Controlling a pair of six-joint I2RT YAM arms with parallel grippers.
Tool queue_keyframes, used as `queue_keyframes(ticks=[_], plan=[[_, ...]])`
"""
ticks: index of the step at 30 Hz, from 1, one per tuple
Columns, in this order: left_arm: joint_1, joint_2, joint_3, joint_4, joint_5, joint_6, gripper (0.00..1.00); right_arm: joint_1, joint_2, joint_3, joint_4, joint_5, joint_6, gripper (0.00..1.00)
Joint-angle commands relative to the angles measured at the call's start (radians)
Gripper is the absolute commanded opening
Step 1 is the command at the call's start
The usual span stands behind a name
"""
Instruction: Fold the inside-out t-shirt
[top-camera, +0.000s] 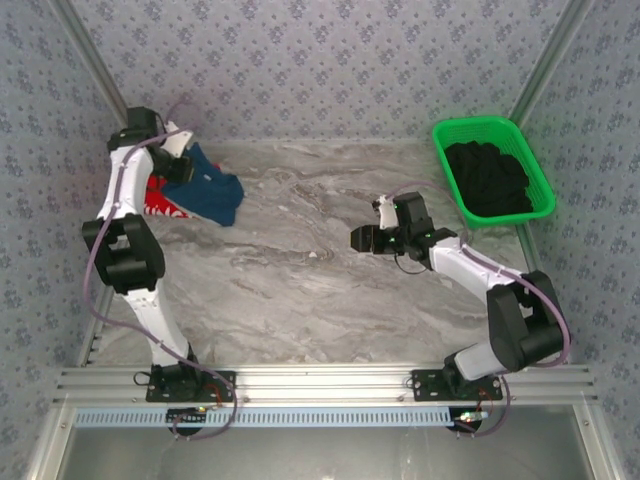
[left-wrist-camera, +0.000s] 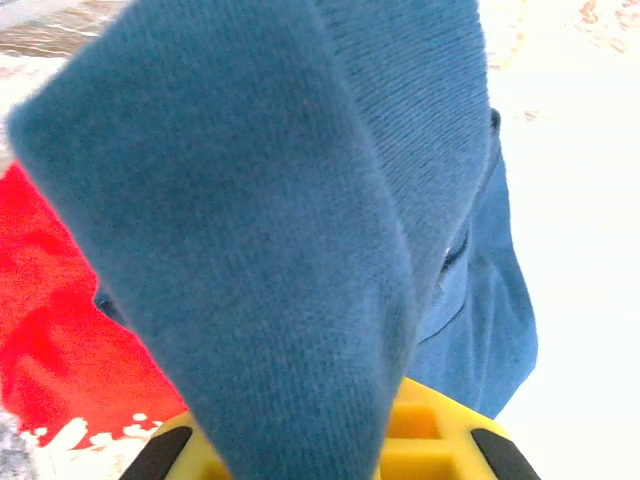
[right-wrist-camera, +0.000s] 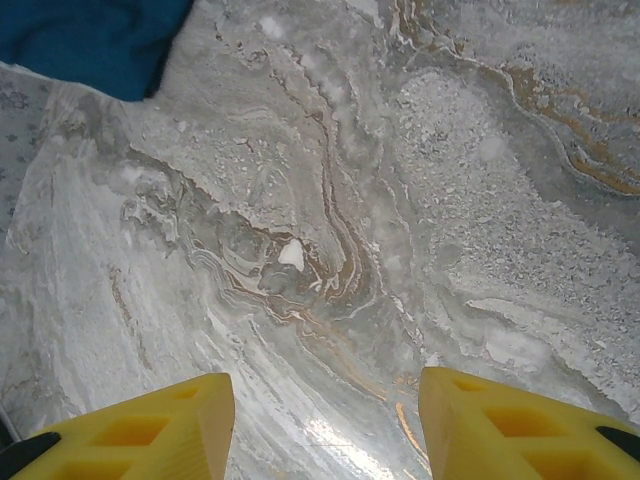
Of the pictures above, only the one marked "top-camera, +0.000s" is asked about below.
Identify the folded red t-shirt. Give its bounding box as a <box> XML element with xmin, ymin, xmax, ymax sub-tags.
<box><xmin>141</xmin><ymin>172</ymin><xmax>199</xmax><ymax>221</ymax></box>

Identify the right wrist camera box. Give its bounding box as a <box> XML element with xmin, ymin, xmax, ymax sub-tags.
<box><xmin>371</xmin><ymin>194</ymin><xmax>402</xmax><ymax>232</ymax></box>

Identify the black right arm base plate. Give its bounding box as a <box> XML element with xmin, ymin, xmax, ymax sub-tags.
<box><xmin>411</xmin><ymin>369</ymin><xmax>504</xmax><ymax>403</ymax></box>

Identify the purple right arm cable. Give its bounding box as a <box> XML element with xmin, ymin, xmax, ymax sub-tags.
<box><xmin>389</xmin><ymin>180</ymin><xmax>572</xmax><ymax>439</ymax></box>

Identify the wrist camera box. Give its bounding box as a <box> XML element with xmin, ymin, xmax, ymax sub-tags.
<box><xmin>160</xmin><ymin>121</ymin><xmax>195</xmax><ymax>157</ymax></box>
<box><xmin>371</xmin><ymin>194</ymin><xmax>402</xmax><ymax>232</ymax></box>

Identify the perforated light blue cable duct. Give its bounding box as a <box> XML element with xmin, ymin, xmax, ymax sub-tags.
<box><xmin>73</xmin><ymin>405</ymin><xmax>455</xmax><ymax>429</ymax></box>

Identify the grey metal panel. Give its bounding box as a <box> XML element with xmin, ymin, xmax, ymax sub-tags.
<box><xmin>27</xmin><ymin>404</ymin><xmax>624</xmax><ymax>480</ymax></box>

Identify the aluminium mounting rail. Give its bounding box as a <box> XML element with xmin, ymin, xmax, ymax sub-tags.
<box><xmin>53</xmin><ymin>364</ymin><xmax>600</xmax><ymax>407</ymax></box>

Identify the aluminium corner post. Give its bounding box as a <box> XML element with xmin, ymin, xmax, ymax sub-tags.
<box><xmin>492</xmin><ymin>0</ymin><xmax>599</xmax><ymax>156</ymax></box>
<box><xmin>49</xmin><ymin>0</ymin><xmax>152</xmax><ymax>154</ymax></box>

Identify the black bracket with LED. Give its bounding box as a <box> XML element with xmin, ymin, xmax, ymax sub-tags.
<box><xmin>166</xmin><ymin>407</ymin><xmax>209</xmax><ymax>437</ymax></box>
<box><xmin>452</xmin><ymin>409</ymin><xmax>489</xmax><ymax>435</ymax></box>

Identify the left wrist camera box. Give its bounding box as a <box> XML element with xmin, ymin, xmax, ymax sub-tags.
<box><xmin>160</xmin><ymin>121</ymin><xmax>195</xmax><ymax>157</ymax></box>

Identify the black garment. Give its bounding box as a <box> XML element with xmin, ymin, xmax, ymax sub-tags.
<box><xmin>443</xmin><ymin>141</ymin><xmax>534</xmax><ymax>217</ymax></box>

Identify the green plastic basket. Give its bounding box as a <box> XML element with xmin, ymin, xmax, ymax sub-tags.
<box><xmin>431</xmin><ymin>115</ymin><xmax>558</xmax><ymax>230</ymax></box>

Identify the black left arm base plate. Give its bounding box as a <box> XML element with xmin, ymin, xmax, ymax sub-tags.
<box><xmin>146</xmin><ymin>370</ymin><xmax>237</xmax><ymax>404</ymax></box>

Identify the dark blue t-shirt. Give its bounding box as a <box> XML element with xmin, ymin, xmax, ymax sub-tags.
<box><xmin>162</xmin><ymin>142</ymin><xmax>246</xmax><ymax>229</ymax></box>

